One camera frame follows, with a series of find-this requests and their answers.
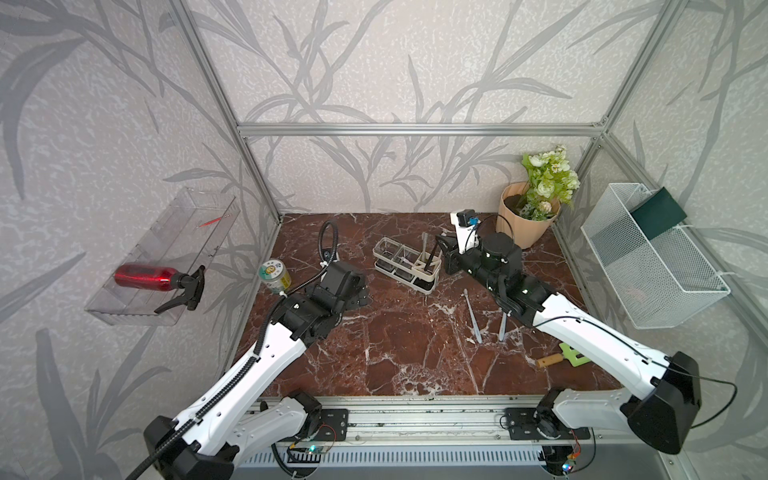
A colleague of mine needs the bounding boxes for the black toothbrush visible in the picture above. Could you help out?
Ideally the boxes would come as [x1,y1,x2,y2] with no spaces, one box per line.
[424,241,439,270]

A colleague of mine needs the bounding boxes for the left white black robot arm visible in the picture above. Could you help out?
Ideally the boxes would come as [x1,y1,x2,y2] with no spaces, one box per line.
[128,261,370,479]

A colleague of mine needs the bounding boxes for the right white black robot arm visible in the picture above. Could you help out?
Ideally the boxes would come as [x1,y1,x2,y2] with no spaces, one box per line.
[436,232,705,455]

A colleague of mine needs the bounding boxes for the blue grey toothbrush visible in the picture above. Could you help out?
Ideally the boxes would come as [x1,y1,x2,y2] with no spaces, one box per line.
[498,312,508,342]

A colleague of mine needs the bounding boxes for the beige ribbed flower pot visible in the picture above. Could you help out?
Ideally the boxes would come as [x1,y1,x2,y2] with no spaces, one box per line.
[496,182,560,249]

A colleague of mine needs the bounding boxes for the small green tin can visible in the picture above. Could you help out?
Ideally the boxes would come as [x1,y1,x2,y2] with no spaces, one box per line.
[258,259,292,294]

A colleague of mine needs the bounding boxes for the green white artificial flowers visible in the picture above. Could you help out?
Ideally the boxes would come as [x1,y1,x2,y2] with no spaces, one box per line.
[513,145,581,221]

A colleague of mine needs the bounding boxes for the green toy garden fork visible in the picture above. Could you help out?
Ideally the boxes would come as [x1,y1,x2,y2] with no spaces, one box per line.
[536,343,591,368]

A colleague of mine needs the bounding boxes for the red spray bottle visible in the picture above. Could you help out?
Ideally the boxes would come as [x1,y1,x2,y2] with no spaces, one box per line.
[113,263,206,314]

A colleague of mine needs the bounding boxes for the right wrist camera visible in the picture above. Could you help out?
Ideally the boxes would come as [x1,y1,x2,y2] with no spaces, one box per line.
[450,209,480,254]

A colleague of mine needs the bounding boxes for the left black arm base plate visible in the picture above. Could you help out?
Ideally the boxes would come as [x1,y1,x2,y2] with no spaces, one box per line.
[280,407,350,443]

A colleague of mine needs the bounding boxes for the clear plastic wall shelf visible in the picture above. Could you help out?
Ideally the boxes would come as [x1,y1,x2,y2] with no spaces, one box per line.
[85,187,240,326]

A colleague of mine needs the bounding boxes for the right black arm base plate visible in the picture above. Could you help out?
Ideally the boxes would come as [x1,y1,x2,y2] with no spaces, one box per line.
[500,407,592,441]

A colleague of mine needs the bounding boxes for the aluminium frame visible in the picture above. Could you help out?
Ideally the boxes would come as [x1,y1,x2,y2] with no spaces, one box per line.
[161,1,767,345]

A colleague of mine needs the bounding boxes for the aluminium mounting rail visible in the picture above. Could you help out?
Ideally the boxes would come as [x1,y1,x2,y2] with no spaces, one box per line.
[173,394,685,449]

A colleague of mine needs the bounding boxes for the white wire mesh basket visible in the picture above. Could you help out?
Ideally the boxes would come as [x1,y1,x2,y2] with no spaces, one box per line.
[581,183,731,329]

